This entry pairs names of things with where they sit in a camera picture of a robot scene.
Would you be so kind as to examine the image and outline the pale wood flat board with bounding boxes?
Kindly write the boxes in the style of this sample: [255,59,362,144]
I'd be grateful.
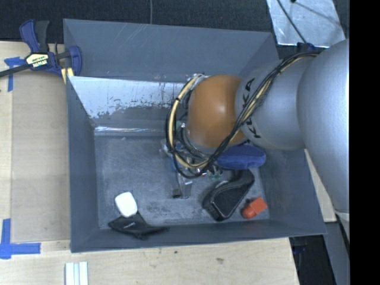
[10,69,72,243]

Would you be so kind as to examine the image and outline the grey metal bin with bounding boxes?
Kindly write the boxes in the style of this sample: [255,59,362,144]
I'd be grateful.
[62,18,328,254]

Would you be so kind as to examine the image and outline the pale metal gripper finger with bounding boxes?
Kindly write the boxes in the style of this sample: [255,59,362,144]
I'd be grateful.
[172,172,183,199]
[182,178,194,200]

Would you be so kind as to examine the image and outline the white rounded block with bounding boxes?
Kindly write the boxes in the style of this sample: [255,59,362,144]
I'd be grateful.
[114,191,138,219]

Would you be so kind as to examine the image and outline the blue sponge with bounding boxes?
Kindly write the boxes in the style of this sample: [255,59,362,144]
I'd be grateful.
[216,144,267,170]

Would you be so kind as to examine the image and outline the orange-red plastic block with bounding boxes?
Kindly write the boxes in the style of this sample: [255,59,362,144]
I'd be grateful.
[240,197,268,220]

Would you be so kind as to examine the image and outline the black cloth pouch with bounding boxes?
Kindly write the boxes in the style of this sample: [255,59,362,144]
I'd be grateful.
[107,211,170,240]

